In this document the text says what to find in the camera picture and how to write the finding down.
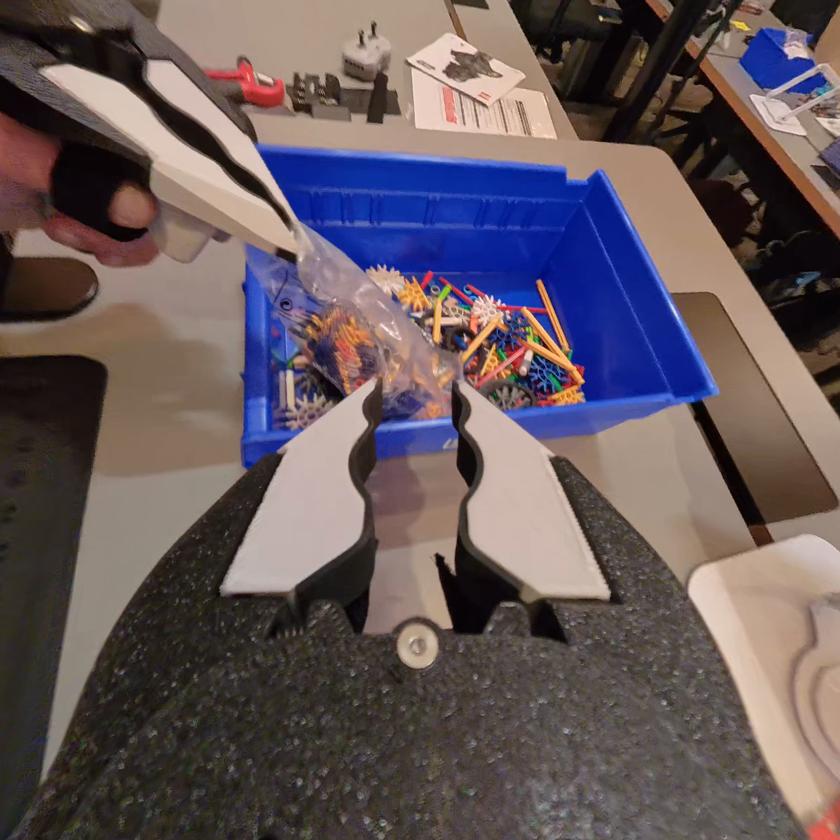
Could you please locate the black toy track parts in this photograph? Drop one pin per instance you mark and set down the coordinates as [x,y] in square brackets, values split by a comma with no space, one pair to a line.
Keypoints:
[315,92]

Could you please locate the black plastic strip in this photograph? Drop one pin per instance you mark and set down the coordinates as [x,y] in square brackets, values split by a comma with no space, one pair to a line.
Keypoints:
[377,98]

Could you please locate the person's left hand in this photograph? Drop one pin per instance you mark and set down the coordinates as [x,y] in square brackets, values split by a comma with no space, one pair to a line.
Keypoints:
[26,177]

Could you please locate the black pole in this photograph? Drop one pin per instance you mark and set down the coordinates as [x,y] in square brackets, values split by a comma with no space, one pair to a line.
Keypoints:
[646,72]

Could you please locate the black perforated panel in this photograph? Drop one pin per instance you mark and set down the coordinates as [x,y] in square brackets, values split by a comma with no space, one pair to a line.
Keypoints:
[46,525]

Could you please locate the blue plastic bin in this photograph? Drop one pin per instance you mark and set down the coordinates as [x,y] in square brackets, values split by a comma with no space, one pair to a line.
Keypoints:
[771,59]
[459,216]

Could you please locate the white printed paper sheet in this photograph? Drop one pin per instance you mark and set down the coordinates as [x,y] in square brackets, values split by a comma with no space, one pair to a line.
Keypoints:
[499,118]

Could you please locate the white book stand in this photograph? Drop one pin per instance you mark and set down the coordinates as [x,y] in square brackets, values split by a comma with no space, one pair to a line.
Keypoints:
[741,623]

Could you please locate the grey remote controller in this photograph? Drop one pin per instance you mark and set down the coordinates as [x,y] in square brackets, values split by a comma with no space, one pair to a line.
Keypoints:
[364,56]

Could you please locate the clear plastic bag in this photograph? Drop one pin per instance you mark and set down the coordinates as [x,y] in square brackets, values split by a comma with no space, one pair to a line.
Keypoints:
[341,308]

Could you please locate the black-printed instruction booklet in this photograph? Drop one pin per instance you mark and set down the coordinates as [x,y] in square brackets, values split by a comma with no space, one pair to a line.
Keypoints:
[466,65]

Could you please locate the pile of colourful construction pieces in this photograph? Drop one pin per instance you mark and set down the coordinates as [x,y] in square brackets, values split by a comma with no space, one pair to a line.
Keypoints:
[518,341]

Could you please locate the red clamp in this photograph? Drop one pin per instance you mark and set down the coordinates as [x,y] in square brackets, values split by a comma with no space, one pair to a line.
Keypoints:
[253,82]

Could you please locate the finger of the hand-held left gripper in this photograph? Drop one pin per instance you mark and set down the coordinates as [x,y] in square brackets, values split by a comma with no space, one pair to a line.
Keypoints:
[170,164]
[210,124]

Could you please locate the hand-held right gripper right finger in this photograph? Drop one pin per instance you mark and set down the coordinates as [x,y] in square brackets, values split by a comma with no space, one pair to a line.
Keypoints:
[525,525]

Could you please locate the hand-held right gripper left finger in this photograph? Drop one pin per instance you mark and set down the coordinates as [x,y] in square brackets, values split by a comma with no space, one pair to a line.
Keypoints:
[308,518]

